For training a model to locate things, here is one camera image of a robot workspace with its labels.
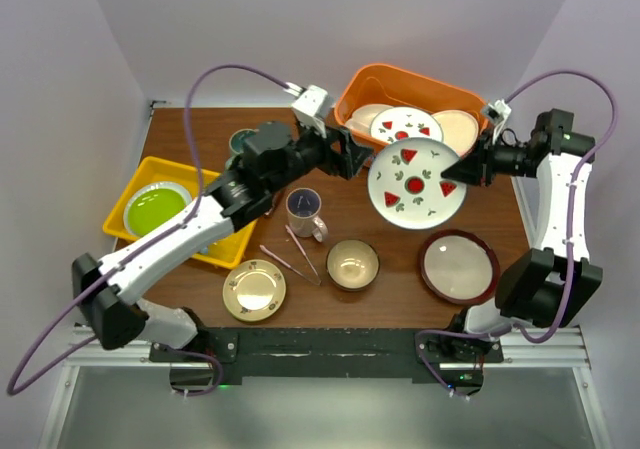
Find green ceramic mug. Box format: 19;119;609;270
225;128;258;169

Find metal spatula with wooden handle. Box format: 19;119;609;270
264;191;283;218

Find orange plastic bin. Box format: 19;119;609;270
334;63;488;152

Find white divided plate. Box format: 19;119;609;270
345;104;392;137

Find aluminium frame rail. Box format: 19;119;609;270
37;103;614;449

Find cream plate with maroon rim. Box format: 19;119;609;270
418;229;500;306

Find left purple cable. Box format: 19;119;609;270
7;64;296;398

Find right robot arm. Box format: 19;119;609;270
442;109;603;362

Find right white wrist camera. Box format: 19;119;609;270
481;99;512;144

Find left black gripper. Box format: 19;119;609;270
267;117;373;196

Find cream bowl with dark rim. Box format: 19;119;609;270
325;239;380;292

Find watermelon pattern plate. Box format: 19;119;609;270
367;138;467;230
370;107;443;144

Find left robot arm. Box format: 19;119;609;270
72;122;373;361

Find yellow plastic tray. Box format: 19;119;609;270
103;156;255;269

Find lavender mug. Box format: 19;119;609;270
286;188;328;243

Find green plate with grey rim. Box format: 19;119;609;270
123;181;192;237

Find pink metal tongs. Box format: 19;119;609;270
259;224;322;286

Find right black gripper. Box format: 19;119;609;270
442;128;538;187

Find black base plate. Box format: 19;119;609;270
149;326;501;400

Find small cream floral plate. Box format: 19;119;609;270
222;259;287;323

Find cream and pink branch plate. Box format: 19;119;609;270
432;110;479;157

